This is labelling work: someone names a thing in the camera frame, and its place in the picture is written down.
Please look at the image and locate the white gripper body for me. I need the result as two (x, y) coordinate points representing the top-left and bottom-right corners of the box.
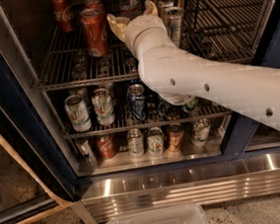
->
(122, 11), (175, 61)

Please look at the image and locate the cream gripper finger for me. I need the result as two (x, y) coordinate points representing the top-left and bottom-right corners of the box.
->
(143, 0), (159, 16)
(106, 14), (130, 42)

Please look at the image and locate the clear plastic water bottle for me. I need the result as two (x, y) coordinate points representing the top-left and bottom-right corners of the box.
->
(118, 0), (143, 19)

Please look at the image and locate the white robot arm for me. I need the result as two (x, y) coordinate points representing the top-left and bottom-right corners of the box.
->
(107, 0), (280, 131)

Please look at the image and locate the green soda can middle shelf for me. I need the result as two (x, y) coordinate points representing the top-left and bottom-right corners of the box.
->
(182, 97), (198, 112)

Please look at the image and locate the red can bottom shelf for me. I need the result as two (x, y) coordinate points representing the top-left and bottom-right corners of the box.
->
(96, 134), (115, 159)

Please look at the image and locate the open glass fridge door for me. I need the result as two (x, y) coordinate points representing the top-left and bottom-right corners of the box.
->
(0, 106), (72, 224)

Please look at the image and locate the stainless steel fridge base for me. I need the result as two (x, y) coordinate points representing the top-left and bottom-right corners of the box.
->
(72, 152), (280, 224)

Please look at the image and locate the front silver energy drink can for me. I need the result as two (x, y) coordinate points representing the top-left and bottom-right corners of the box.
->
(164, 6), (184, 47)

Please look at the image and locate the front red cola can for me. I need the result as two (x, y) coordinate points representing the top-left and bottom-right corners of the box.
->
(79, 8), (108, 57)

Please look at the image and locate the red cola can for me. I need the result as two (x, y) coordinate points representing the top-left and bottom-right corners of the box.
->
(83, 0), (105, 15)
(79, 8), (108, 57)

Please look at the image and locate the middle red cola can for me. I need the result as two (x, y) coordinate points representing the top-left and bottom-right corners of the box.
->
(83, 0), (105, 15)

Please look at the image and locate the back left coca-cola can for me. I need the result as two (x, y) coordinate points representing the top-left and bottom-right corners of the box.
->
(50, 0), (75, 33)

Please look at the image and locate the left blue soda can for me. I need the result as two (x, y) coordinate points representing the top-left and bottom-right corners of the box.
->
(126, 84), (146, 121)

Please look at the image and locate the blue soda can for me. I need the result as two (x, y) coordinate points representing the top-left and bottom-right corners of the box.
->
(157, 95), (171, 116)
(126, 84), (146, 121)

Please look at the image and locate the right blue soda can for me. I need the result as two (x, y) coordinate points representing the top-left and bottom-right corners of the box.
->
(157, 95), (171, 116)

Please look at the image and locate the white green soda can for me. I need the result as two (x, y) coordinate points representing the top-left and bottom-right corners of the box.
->
(92, 88), (115, 126)
(64, 95), (92, 132)

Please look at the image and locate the left white green soda can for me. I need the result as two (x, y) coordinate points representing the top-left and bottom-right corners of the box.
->
(64, 95), (92, 132)

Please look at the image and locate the orange brown can bottom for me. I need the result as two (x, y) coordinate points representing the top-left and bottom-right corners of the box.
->
(168, 123), (184, 152)

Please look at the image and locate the tilted white green can bottom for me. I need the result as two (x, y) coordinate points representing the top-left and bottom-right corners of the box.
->
(191, 118), (211, 147)

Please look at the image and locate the silver can bottom left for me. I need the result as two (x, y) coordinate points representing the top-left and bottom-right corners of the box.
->
(74, 137), (96, 163)

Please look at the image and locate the middle wire shelf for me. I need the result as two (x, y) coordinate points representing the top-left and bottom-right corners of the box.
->
(44, 63), (258, 142)

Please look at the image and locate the blue fridge centre post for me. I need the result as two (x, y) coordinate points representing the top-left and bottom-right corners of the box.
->
(223, 0), (280, 156)

